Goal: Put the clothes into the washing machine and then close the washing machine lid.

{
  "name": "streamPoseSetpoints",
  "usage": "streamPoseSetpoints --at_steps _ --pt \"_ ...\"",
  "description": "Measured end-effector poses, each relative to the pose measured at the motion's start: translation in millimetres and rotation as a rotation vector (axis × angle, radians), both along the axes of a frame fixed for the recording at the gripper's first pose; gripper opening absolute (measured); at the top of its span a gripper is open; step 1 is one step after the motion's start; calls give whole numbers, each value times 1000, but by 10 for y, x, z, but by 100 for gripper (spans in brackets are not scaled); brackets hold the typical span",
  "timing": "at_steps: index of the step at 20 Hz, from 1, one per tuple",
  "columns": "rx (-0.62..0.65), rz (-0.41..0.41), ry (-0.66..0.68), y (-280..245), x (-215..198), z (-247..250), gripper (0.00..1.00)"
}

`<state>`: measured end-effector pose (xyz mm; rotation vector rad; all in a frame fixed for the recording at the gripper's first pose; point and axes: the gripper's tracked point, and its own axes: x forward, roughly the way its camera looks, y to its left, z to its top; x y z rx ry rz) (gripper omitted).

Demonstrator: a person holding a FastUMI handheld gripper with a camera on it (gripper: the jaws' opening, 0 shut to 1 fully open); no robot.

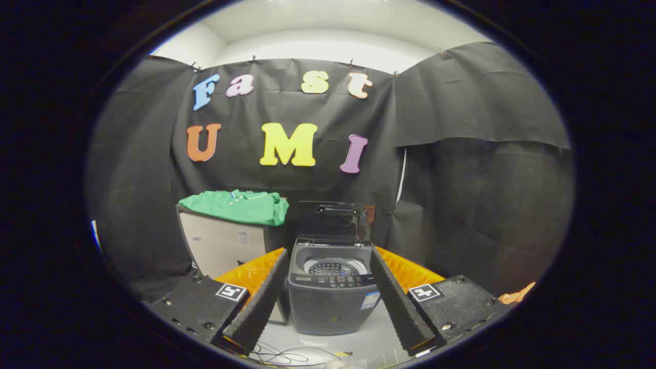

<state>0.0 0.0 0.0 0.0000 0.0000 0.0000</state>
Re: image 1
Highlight green polo shirt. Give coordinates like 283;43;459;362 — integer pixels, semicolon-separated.
178;189;290;227

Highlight dark grey washing machine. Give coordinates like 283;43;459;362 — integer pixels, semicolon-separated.
288;235;382;336

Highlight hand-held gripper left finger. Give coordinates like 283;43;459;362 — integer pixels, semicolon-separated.
145;248;290;356

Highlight orange cloth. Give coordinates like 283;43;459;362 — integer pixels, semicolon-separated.
498;282;536;304

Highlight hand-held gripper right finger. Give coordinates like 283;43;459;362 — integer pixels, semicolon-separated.
369;246;505;357

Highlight black backdrop cloth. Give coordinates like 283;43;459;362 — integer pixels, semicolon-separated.
85;42;575;303

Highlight black floor cables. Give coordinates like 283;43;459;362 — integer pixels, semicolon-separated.
250;341;354;367

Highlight grey cabinet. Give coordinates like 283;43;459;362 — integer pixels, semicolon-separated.
176;205;290;324

